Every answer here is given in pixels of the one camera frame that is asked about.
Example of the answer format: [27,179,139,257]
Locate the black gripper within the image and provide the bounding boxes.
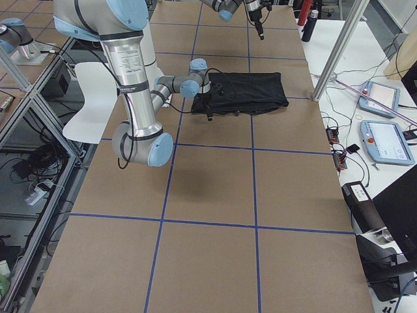
[198,83,224,121]
[244,0,272,40]

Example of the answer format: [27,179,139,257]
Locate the red bottle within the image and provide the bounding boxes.
[297,0,312,26]

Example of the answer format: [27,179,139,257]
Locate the white plastic chair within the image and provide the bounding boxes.
[63,62,117,144]

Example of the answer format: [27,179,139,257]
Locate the black graphic t-shirt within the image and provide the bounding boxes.
[191,72,289,115]

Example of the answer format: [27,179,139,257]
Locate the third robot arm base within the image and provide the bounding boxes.
[1,18,48,65]

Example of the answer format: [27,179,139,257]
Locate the blue teach pendant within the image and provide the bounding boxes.
[358,80,400,119]
[360,120,415,166]

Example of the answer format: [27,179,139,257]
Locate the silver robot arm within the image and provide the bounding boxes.
[201,0,274,40]
[53,1,212,168]

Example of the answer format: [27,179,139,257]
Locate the white power strip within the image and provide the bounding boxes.
[25,183,50,206]

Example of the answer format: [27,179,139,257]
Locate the black water bottle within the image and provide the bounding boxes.
[301,10,319,42]

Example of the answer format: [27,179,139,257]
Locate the aluminium frame post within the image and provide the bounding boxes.
[312,0,369,102]

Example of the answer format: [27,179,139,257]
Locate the near blue teach pendant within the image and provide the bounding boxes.
[360,120,415,166]

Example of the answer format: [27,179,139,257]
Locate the far blue teach pendant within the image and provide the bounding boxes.
[358,80,400,119]

